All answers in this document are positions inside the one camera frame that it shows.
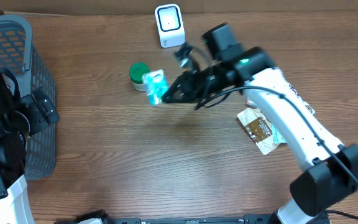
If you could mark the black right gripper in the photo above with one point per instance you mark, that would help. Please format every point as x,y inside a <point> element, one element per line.
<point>193,94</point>

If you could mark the teal tissue pack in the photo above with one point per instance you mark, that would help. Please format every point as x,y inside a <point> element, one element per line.
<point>155,86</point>

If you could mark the green lid jar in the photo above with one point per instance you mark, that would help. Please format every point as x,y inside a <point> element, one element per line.
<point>136,73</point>

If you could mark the brown snack pouch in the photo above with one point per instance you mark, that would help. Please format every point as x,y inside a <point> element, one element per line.
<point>258,127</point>

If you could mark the light teal wipes pack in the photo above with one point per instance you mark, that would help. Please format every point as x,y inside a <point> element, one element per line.
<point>277,136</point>

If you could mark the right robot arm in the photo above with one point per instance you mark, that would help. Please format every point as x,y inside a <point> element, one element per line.
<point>329,169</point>

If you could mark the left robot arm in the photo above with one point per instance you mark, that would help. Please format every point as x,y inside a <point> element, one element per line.
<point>21,117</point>

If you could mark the white barcode scanner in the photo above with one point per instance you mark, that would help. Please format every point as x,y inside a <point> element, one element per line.
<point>170,25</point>

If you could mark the grey plastic basket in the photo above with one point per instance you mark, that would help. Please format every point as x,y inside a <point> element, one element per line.
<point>19,55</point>

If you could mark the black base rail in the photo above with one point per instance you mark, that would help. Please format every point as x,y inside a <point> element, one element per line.
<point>100,216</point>

